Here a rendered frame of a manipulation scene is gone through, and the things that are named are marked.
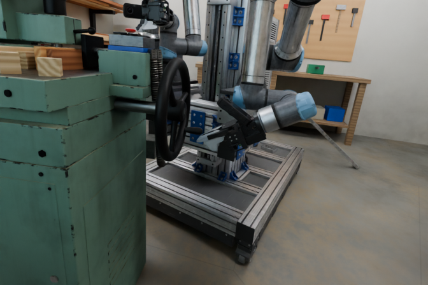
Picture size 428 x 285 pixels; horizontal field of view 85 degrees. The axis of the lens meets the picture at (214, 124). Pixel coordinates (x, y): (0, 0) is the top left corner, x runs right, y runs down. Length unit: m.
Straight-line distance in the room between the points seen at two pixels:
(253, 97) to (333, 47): 3.19
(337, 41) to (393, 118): 1.38
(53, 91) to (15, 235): 0.39
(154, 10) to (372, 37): 3.46
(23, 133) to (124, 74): 0.26
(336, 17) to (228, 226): 3.30
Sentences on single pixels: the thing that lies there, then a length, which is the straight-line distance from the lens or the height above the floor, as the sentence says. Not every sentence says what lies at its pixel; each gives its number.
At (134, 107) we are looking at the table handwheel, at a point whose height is 0.81.
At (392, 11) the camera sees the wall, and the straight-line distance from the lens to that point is 4.14.
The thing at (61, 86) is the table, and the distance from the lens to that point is 0.56.
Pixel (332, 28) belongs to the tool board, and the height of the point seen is 1.47.
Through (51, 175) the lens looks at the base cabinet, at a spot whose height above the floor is 0.69.
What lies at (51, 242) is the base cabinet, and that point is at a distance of 0.74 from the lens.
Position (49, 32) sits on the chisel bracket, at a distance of 0.79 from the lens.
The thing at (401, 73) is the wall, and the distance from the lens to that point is 4.18.
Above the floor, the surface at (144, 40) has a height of 0.99.
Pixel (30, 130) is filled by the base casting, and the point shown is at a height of 0.79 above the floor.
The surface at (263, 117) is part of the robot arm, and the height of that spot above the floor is 0.81.
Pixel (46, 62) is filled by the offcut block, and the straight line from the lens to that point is 0.58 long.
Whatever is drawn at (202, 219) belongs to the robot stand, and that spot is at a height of 0.16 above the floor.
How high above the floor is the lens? 0.97
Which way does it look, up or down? 16 degrees down
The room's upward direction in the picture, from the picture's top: 5 degrees clockwise
